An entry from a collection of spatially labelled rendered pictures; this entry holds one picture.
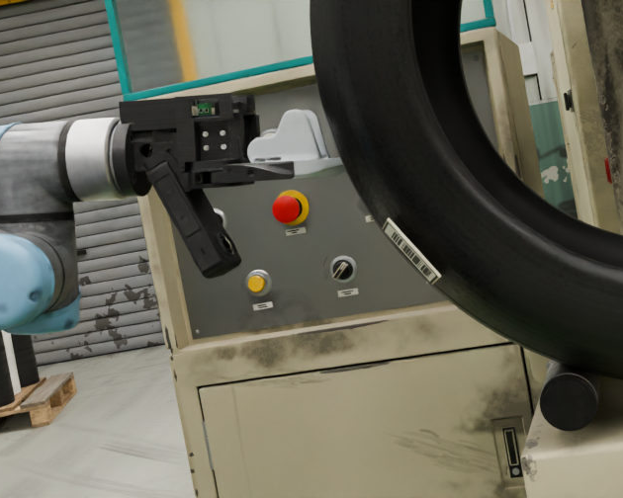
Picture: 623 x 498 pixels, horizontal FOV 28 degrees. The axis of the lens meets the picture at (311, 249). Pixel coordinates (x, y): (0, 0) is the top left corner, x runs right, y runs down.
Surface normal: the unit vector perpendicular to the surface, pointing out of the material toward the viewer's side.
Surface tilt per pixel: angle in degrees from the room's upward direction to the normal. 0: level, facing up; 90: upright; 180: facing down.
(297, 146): 90
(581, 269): 99
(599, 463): 90
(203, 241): 89
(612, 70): 90
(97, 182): 118
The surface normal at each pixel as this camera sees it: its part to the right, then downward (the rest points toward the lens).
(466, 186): -0.37, 0.21
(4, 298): 0.04, 0.05
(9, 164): -0.25, 0.04
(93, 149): -0.25, -0.17
